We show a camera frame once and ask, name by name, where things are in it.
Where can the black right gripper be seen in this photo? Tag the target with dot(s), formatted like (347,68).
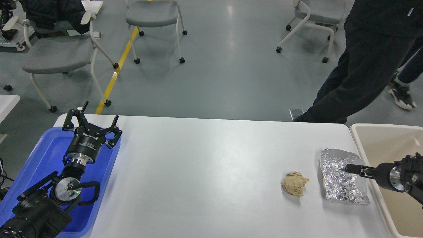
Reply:
(386,175)

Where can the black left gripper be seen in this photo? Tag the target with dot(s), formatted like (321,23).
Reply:
(88,139)

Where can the silver foil bag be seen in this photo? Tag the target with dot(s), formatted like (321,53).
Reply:
(341,186)

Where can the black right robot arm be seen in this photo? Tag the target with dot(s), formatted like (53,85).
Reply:
(412,175)

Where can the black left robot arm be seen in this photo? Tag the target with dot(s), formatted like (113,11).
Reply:
(43,210)

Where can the beige plastic bin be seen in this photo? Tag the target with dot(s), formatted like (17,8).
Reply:
(392,158)

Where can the blue plastic tray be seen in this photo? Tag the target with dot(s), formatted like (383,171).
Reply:
(46,158)

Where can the crumpled brown paper ball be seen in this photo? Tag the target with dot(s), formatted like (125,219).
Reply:
(293,183)

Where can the metal floor plate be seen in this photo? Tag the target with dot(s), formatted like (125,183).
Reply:
(295,113)

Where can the white side table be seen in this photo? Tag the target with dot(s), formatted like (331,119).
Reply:
(7,103)

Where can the grey chair with jacket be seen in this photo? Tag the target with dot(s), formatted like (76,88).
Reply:
(60,54)

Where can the grey chair middle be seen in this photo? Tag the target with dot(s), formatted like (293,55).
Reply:
(152,14)

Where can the black jacket on chair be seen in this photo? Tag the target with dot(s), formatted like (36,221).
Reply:
(46,13)

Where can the person in dark clothes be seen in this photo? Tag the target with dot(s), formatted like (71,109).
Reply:
(379,35)

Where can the white equipment cart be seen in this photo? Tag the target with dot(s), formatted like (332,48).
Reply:
(15,29)

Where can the grey chair right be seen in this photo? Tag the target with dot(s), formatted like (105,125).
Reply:
(321,14)

